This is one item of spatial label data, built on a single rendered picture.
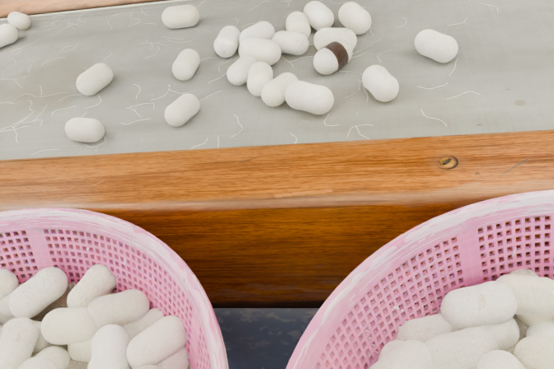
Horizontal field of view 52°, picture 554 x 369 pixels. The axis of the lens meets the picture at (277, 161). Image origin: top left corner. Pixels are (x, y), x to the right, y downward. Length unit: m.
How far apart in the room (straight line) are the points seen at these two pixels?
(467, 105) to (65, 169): 0.27
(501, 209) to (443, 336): 0.07
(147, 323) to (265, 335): 0.08
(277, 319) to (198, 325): 0.10
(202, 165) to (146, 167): 0.04
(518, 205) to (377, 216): 0.07
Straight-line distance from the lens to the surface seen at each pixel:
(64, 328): 0.32
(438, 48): 0.45
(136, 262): 0.32
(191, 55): 0.49
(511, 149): 0.33
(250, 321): 0.37
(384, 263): 0.27
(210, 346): 0.25
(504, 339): 0.29
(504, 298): 0.28
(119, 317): 0.31
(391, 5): 0.56
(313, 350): 0.24
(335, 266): 0.34
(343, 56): 0.45
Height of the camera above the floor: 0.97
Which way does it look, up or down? 38 degrees down
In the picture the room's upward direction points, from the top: 11 degrees counter-clockwise
